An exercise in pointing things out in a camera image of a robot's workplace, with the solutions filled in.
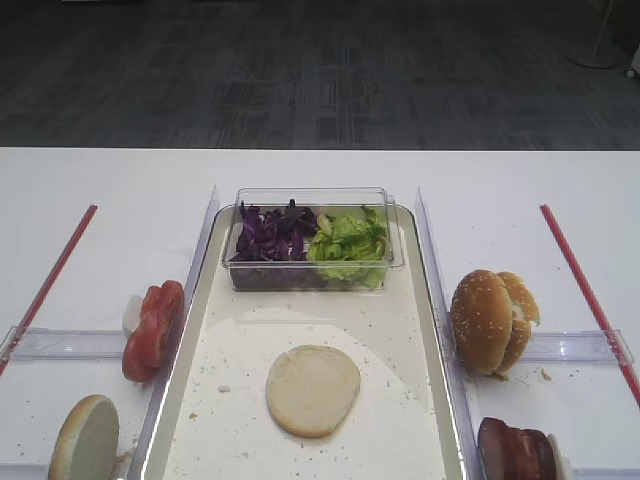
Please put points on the left red straw strip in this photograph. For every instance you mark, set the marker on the left red straw strip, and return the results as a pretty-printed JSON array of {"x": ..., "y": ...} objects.
[{"x": 55, "y": 270}]

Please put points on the tomato slice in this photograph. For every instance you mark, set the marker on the tomato slice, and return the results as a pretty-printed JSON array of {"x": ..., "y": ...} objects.
[
  {"x": 133, "y": 366},
  {"x": 161, "y": 306}
]

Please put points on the red straw strip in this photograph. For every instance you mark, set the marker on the red straw strip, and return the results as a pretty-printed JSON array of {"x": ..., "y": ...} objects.
[
  {"x": 585, "y": 285},
  {"x": 55, "y": 270}
]

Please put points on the clear rail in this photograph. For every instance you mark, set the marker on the clear rail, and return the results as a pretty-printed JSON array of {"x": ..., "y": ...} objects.
[
  {"x": 597, "y": 347},
  {"x": 603, "y": 474},
  {"x": 31, "y": 344}
]

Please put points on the shredded purple cabbage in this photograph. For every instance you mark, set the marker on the shredded purple cabbage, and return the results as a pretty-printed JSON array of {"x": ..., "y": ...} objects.
[{"x": 274, "y": 235}]

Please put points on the silver metal tray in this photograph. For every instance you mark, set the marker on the silver metal tray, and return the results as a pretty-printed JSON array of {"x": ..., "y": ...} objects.
[{"x": 208, "y": 418}]

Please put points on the left upper clear rail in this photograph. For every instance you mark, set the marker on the left upper clear rail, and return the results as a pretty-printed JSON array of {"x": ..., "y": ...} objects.
[{"x": 31, "y": 344}]

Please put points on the right lower clear rail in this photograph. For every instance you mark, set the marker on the right lower clear rail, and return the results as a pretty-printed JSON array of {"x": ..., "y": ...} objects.
[{"x": 603, "y": 474}]

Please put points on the clear vertical divider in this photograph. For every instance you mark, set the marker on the clear vertical divider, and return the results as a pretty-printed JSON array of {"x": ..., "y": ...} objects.
[
  {"x": 466, "y": 458},
  {"x": 195, "y": 255}
]

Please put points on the rear tomato slice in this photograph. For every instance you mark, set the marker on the rear tomato slice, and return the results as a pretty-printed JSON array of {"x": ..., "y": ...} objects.
[{"x": 161, "y": 306}]

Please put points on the white floor stand base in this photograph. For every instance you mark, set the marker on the white floor stand base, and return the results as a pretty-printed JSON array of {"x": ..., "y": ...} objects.
[{"x": 602, "y": 54}]

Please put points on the right red straw strip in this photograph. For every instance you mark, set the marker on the right red straw strip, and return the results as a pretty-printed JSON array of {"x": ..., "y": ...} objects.
[{"x": 585, "y": 285}]

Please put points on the green lettuce in container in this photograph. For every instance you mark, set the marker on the green lettuce in container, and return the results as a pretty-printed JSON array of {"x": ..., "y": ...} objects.
[{"x": 346, "y": 238}]

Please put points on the white patty stand block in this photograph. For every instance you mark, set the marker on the white patty stand block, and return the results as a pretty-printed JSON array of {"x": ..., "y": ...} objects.
[{"x": 563, "y": 466}]

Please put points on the rear bun half right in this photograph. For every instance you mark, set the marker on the rear bun half right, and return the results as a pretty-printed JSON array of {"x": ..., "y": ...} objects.
[{"x": 525, "y": 312}]

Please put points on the clear plastic salad container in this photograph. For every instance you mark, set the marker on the clear plastic salad container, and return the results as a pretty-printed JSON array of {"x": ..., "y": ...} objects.
[{"x": 305, "y": 275}]

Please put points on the right upper clear rail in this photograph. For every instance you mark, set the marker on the right upper clear rail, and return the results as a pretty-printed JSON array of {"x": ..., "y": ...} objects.
[{"x": 597, "y": 347}]

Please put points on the front tomato slice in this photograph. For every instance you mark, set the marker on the front tomato slice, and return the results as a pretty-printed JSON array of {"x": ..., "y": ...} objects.
[{"x": 133, "y": 366}]

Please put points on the front sesame bun top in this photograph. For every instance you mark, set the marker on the front sesame bun top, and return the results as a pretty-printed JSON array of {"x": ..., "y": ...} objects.
[{"x": 481, "y": 318}]

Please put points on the upright bun half left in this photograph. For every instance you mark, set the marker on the upright bun half left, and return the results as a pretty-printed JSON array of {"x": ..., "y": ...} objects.
[{"x": 87, "y": 441}]

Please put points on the left clear vertical divider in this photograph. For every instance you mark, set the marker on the left clear vertical divider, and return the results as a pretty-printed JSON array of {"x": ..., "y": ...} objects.
[{"x": 195, "y": 255}]

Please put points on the white tomato stand block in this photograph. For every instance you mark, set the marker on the white tomato stand block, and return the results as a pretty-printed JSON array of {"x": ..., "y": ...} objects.
[{"x": 131, "y": 317}]

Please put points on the right clear vertical divider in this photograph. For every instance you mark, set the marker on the right clear vertical divider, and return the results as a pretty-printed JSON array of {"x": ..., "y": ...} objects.
[{"x": 466, "y": 458}]

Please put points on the bottom bun on tray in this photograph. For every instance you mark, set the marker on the bottom bun on tray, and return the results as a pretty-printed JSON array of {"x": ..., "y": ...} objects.
[{"x": 311, "y": 389}]

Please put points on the front dark meat patty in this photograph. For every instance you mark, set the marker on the front dark meat patty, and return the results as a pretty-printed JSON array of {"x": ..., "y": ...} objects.
[{"x": 503, "y": 453}]

